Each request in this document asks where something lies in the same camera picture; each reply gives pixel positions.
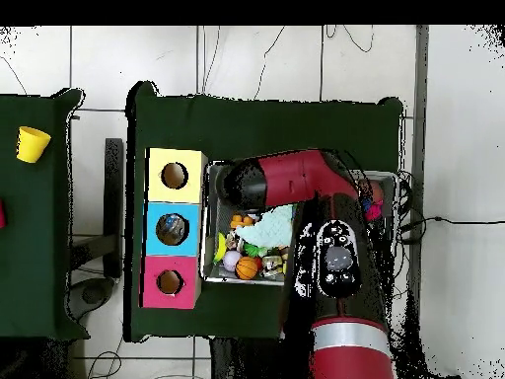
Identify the mint green knitted cloth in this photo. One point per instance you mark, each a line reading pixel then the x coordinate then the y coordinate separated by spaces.
pixel 270 231

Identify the yellow plastic cup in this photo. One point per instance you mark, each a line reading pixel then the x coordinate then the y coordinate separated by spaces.
pixel 31 146

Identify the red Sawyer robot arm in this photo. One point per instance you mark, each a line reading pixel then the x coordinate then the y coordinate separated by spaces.
pixel 300 177

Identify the silver mesh bin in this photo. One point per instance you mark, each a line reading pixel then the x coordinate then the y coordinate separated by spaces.
pixel 221 276

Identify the wooden three-hole box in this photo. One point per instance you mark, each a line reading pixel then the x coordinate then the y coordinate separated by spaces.
pixel 173 195

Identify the orange plastic toy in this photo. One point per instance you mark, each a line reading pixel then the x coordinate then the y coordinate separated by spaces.
pixel 240 221

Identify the small green koosh ball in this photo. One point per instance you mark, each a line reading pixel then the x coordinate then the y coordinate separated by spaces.
pixel 252 249

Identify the yellow toy banana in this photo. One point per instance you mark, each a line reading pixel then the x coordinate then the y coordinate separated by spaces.
pixel 219 246

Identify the white toy baseball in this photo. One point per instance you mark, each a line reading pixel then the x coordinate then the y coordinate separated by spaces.
pixel 232 260

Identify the orange toy basketball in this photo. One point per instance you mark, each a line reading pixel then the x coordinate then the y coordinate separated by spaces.
pixel 246 268

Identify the dark green table cloth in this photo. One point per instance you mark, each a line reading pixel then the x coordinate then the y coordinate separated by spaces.
pixel 276 130

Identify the black stand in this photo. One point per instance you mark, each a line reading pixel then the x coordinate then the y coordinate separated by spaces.
pixel 114 197

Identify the dark green side-table cloth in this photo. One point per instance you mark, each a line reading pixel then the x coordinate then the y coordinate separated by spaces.
pixel 35 237

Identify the pink cup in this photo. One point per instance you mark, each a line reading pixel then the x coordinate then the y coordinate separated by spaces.
pixel 2 215

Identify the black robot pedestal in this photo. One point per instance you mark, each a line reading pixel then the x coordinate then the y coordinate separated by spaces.
pixel 244 363

